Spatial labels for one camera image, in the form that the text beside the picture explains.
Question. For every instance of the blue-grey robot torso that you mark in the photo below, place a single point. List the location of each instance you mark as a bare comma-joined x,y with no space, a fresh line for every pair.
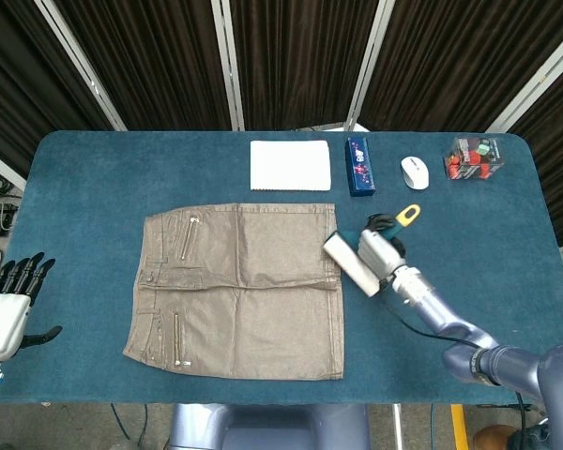
267,426

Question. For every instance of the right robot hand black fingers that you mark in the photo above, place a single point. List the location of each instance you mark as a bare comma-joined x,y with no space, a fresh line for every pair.
379,253

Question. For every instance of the blue table cloth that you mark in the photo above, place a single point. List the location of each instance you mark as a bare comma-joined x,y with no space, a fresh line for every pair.
75,211

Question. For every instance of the brown rounded object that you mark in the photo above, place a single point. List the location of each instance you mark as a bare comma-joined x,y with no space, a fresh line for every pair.
492,438

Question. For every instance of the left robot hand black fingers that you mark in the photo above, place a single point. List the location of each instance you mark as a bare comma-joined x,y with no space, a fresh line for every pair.
2,323

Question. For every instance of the white table leg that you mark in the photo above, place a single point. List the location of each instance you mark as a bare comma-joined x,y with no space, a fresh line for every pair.
397,426

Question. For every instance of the white computer mouse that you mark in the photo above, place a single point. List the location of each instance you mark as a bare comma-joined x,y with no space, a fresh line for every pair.
415,174

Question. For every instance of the dark blue rectangular box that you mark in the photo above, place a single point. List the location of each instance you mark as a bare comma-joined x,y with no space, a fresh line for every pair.
360,169

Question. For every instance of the clear box with colourful items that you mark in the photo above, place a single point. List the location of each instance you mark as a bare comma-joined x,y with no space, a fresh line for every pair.
474,159

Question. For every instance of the white spiral notebook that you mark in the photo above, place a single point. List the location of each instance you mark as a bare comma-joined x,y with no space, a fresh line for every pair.
291,164

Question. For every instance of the brown skirt with zippers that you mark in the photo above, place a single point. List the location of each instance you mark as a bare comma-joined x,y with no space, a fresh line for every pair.
263,281

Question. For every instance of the dark folding screen panel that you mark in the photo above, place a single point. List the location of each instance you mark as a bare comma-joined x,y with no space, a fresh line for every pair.
300,61
23,79
155,61
558,140
455,61

